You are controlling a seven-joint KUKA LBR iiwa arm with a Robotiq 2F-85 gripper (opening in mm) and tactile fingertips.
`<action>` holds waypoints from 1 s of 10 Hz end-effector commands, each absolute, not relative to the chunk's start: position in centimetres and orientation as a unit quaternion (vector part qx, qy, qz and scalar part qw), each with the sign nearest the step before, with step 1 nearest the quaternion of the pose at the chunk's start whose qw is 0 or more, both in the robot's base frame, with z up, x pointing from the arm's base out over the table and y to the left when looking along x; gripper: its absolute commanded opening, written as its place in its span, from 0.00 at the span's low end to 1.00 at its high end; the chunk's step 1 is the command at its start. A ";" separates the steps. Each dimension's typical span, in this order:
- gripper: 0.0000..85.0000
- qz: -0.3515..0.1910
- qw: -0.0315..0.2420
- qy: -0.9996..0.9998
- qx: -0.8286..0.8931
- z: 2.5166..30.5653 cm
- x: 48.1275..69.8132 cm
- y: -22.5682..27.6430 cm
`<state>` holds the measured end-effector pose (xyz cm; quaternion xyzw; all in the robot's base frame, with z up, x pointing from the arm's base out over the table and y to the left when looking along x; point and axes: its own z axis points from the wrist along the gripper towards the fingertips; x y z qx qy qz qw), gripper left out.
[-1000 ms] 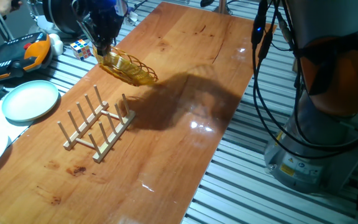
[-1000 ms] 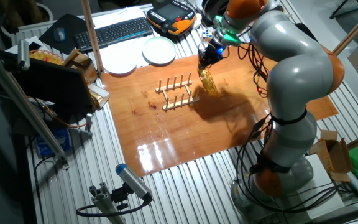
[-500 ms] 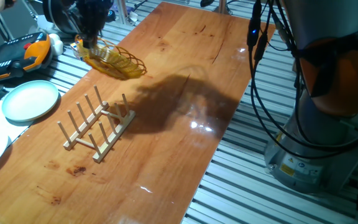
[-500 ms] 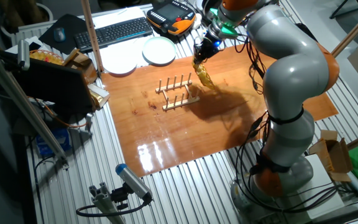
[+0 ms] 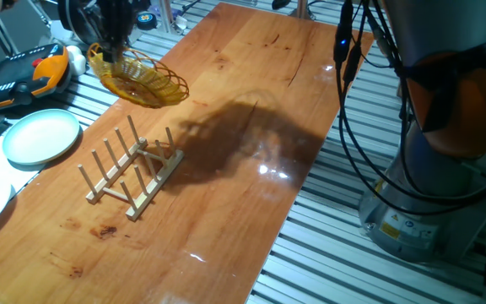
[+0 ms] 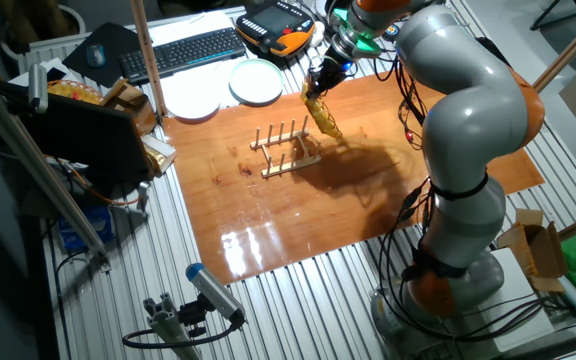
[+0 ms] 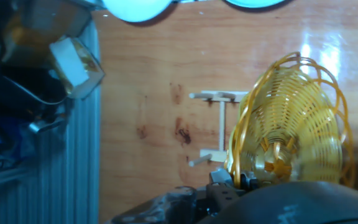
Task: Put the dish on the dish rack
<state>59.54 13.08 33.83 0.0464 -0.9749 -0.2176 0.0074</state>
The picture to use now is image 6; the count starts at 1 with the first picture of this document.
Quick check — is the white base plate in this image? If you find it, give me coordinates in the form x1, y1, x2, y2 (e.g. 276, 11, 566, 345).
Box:
467, 247, 555, 352

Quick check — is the wooden dish rack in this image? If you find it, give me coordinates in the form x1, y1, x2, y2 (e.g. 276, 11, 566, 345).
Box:
249, 115, 323, 180

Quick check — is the black handle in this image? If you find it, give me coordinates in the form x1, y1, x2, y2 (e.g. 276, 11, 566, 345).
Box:
475, 35, 512, 69

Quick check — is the large wooden board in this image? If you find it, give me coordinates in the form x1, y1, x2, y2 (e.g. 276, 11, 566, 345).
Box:
161, 62, 546, 286

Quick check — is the black orange teach pendant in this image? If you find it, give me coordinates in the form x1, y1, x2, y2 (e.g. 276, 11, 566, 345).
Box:
235, 0, 317, 57

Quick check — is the black mouse pad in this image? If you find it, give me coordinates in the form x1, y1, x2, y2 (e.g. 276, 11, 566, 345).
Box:
62, 22, 142, 89

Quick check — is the pale green plate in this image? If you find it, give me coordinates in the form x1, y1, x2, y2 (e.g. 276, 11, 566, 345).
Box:
228, 58, 285, 105

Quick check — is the black round spool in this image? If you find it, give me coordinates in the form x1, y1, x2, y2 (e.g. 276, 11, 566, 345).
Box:
323, 0, 350, 19

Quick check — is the white cardboard box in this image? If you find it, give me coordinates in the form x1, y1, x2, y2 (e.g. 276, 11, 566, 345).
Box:
140, 133, 178, 176

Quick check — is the black camera cable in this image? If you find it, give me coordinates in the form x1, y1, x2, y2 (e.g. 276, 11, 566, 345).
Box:
121, 314, 244, 350

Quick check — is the long aluminium bar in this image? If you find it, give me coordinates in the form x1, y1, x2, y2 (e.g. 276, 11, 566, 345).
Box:
0, 69, 112, 271

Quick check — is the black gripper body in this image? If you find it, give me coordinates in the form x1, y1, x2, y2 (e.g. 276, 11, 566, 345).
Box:
317, 55, 352, 90

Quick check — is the brown wooden box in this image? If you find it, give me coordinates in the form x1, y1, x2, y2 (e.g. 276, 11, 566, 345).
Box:
100, 77, 158, 136

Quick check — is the grey mounted camera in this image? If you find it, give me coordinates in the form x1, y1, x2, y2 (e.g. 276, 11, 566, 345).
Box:
27, 63, 49, 114

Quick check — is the open cardboard box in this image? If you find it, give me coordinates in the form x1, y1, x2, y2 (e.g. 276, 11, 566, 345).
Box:
496, 208, 568, 294

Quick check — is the small white figure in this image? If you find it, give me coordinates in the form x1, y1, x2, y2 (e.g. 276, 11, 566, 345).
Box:
310, 20, 327, 49

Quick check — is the black monitor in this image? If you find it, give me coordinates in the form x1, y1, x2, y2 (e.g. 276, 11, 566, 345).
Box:
17, 92, 152, 187

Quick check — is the black keyboard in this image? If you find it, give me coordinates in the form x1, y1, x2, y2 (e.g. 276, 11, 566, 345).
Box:
118, 27, 247, 85

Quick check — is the grey camera with blue cap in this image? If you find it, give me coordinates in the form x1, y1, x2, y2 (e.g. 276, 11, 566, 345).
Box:
185, 262, 247, 326

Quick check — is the aluminium profile stand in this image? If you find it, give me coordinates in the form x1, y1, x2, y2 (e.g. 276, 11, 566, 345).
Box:
142, 292, 202, 360

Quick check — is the blue box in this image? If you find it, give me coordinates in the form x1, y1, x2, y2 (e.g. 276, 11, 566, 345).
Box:
57, 204, 115, 251

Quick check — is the blue computer mouse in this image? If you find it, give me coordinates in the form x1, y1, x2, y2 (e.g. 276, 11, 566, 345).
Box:
86, 43, 107, 69

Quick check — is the orange cable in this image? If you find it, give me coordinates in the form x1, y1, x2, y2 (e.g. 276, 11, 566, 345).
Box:
70, 167, 142, 207

